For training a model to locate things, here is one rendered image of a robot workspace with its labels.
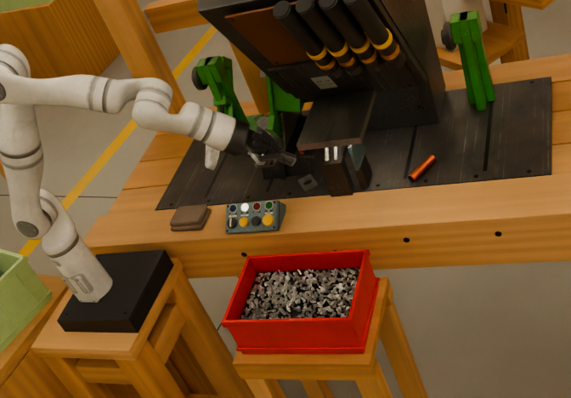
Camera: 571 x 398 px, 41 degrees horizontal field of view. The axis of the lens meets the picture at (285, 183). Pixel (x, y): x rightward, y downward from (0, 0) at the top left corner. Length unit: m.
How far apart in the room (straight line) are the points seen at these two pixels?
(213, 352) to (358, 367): 0.68
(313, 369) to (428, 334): 1.07
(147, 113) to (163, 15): 1.03
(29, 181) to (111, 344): 0.47
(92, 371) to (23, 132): 0.73
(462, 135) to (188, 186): 0.81
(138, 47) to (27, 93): 0.96
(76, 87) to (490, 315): 1.75
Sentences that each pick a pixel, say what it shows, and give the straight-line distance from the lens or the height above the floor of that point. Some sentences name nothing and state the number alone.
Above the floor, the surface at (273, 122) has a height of 1.10.
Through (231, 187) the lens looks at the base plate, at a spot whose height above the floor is 0.90.
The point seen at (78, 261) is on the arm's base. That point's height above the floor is 1.03.
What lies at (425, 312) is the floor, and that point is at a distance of 2.87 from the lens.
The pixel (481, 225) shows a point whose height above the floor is 0.88.
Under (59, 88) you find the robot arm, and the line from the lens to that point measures 1.60.
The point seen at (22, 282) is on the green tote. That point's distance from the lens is 2.30.
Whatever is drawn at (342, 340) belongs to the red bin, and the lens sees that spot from 1.72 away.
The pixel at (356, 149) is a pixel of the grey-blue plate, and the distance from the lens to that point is 1.95.
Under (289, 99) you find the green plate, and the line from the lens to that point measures 1.99.
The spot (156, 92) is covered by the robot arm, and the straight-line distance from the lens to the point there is 1.57.
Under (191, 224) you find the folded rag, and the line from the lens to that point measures 2.11.
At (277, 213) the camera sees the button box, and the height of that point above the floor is 0.93.
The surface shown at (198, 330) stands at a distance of 2.23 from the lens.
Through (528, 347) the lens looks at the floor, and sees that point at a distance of 2.71.
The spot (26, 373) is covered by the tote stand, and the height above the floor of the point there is 0.71.
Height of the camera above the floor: 2.11
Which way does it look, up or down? 35 degrees down
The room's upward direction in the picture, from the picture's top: 23 degrees counter-clockwise
